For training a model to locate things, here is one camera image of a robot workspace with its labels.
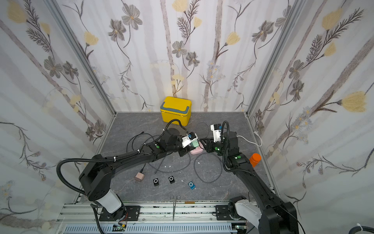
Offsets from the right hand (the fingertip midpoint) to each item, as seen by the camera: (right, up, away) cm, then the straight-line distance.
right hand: (204, 139), depth 76 cm
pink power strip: (-2, -8, +17) cm, 19 cm away
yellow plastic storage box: (-19, +21, +28) cm, 40 cm away
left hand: (-5, -2, +5) cm, 7 cm away
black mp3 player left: (-28, -25, +8) cm, 38 cm away
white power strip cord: (+37, -5, +26) cm, 45 cm away
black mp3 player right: (-19, -25, +9) cm, 32 cm away
